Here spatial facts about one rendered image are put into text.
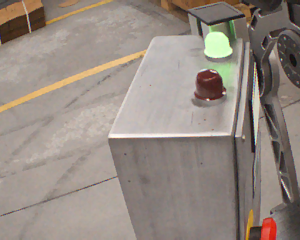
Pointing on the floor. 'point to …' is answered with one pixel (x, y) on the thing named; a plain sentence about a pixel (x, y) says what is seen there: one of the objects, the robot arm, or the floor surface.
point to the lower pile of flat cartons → (16, 21)
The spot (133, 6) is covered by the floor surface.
